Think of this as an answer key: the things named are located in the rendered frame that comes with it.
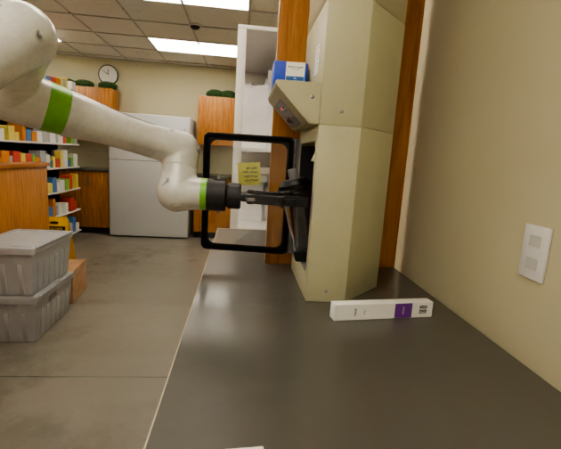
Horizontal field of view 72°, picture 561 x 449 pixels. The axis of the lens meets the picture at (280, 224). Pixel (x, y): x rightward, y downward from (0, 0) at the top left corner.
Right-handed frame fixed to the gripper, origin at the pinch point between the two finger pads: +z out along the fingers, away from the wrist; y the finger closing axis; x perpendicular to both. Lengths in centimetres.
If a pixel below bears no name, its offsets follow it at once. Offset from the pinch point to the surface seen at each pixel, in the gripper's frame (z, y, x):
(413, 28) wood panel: 39, 23, -58
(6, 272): -162, 141, 72
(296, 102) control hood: -3.9, -13.9, -25.6
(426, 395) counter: 17, -56, 26
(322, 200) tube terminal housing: 4.8, -13.9, -1.8
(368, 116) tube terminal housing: 15.3, -11.7, -24.1
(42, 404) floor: -112, 77, 121
